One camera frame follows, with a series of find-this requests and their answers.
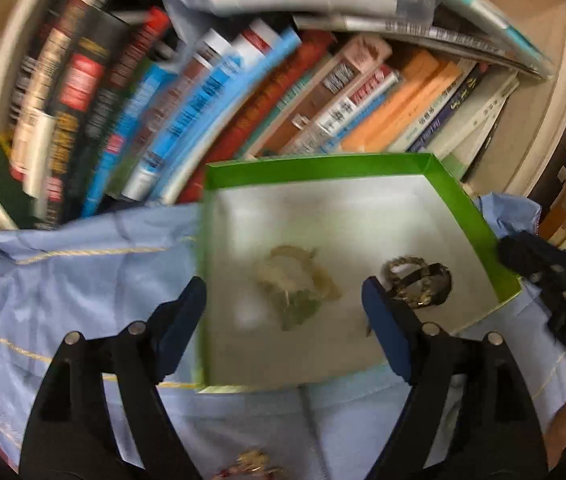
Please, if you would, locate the black strap wristwatch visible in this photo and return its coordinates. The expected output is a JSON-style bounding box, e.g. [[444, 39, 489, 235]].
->
[[382, 256, 452, 310]]

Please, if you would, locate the red bead bracelet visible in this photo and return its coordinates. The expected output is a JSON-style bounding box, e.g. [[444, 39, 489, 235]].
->
[[212, 448, 284, 480]]

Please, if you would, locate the cream white watch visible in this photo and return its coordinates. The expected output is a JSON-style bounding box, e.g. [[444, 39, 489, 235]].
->
[[254, 245, 341, 332]]

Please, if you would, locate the blue cloth with stripes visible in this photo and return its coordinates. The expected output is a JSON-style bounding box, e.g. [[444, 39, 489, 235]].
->
[[0, 192, 566, 480]]

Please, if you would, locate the orange book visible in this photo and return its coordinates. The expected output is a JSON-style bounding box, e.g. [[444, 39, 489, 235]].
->
[[339, 47, 461, 153]]

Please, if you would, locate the dark green book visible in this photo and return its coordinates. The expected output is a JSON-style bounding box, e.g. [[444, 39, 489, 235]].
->
[[0, 147, 34, 230]]

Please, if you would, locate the green cardboard box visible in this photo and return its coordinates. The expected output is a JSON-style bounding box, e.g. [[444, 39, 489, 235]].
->
[[196, 154, 521, 393]]

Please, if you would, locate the wooden bookshelf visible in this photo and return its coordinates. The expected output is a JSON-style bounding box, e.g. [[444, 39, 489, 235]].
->
[[0, 0, 566, 233]]

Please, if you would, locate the stack of flat magazines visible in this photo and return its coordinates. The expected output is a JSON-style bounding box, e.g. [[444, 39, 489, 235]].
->
[[159, 0, 557, 82]]

